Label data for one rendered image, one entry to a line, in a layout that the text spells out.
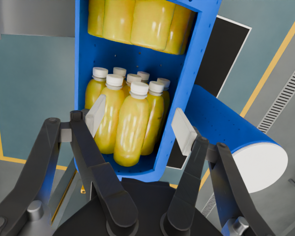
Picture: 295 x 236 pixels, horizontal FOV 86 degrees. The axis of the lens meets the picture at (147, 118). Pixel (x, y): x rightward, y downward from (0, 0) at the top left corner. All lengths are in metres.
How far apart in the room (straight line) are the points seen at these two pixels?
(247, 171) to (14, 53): 1.86
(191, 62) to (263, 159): 0.57
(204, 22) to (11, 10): 0.59
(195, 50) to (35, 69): 1.59
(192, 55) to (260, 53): 1.57
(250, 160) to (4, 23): 0.97
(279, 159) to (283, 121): 1.53
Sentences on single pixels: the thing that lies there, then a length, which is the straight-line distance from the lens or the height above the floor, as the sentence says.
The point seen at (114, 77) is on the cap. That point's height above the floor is 1.13.
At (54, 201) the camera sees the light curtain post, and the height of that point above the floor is 0.88.
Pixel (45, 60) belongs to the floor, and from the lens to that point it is 1.72.
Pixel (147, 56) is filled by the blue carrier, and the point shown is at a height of 0.96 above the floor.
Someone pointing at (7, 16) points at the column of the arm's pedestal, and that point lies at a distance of 0.71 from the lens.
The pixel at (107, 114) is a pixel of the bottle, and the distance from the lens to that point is 0.39.
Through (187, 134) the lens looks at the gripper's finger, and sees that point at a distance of 0.18.
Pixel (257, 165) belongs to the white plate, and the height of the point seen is 1.04.
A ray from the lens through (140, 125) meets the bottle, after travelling 0.35.
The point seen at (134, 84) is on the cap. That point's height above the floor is 1.17.
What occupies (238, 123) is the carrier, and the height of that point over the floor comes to 0.89.
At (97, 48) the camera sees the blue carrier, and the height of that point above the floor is 1.02.
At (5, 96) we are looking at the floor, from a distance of 2.03.
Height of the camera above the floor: 1.50
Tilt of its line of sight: 64 degrees down
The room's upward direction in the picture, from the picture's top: 173 degrees clockwise
